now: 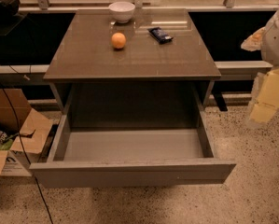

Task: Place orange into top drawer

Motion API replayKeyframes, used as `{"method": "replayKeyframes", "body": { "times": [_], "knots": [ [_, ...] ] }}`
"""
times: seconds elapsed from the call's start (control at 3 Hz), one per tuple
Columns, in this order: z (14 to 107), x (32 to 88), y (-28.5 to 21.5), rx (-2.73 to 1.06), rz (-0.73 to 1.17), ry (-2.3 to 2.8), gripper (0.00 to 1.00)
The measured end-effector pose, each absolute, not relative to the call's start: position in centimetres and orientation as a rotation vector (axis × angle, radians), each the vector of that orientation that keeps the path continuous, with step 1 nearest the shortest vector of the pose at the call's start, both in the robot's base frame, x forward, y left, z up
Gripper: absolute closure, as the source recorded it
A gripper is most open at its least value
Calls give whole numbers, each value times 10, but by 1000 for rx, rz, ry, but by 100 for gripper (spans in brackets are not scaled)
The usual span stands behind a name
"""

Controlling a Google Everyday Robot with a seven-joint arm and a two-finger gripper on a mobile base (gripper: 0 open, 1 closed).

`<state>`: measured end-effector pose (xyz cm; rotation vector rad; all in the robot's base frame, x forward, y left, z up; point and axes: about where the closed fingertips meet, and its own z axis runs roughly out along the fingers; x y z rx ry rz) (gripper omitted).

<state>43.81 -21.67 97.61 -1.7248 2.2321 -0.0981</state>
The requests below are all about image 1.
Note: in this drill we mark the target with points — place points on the open cardboard box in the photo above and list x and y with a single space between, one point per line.
23 133

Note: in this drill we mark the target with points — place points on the white ceramic bowl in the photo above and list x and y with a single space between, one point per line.
122 12

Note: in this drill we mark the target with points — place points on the dark blue snack packet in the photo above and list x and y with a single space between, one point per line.
161 36

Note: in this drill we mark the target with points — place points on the open grey top drawer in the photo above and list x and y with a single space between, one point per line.
89 158

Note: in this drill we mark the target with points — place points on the orange fruit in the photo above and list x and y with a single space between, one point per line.
118 40

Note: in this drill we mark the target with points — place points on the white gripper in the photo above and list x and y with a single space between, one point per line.
276 44

